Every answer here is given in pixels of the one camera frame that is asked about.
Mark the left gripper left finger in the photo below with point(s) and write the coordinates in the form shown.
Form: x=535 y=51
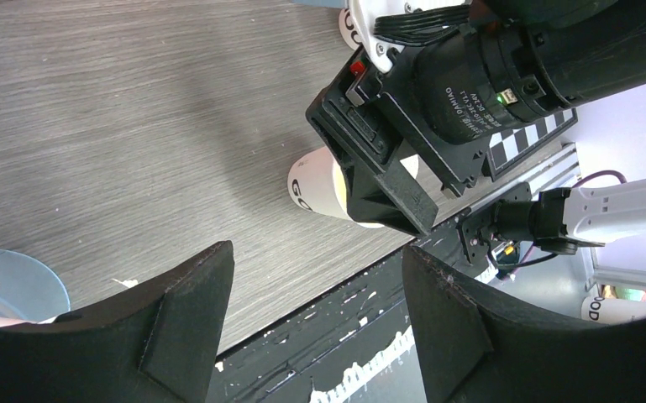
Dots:
x=155 y=342

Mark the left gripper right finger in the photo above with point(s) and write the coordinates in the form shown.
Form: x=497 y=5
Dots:
x=478 y=344

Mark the blue plastic cup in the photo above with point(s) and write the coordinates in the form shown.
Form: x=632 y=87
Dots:
x=29 y=289

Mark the paper cup outside enclosure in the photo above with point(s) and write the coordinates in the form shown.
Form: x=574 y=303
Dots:
x=612 y=311

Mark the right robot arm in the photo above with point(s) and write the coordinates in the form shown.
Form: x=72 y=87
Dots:
x=557 y=55

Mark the black white checkerboard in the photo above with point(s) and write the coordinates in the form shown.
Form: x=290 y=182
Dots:
x=511 y=147

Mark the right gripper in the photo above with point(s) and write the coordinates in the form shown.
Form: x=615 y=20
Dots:
x=437 y=102

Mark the white paper coffee cup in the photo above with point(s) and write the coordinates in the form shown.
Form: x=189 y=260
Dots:
x=348 y=31

